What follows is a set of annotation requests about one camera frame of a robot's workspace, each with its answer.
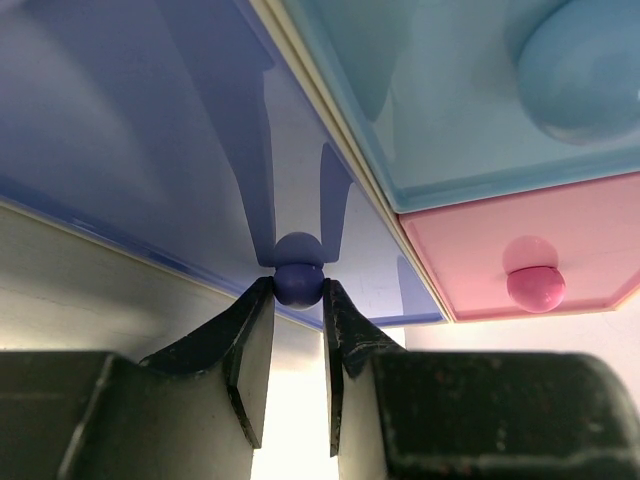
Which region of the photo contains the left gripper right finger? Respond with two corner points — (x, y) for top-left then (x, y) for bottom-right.
(323, 280), (639, 479)

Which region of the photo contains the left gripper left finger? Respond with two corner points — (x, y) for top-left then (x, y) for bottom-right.
(1, 277), (275, 479)

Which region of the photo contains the pink drawer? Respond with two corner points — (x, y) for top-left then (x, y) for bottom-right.
(400, 173), (639, 322)

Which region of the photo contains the large blue-violet drawer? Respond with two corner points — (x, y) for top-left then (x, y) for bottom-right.
(1, 1), (444, 327)

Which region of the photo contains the small blue drawer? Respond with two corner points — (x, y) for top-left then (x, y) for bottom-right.
(284, 1), (639, 213)

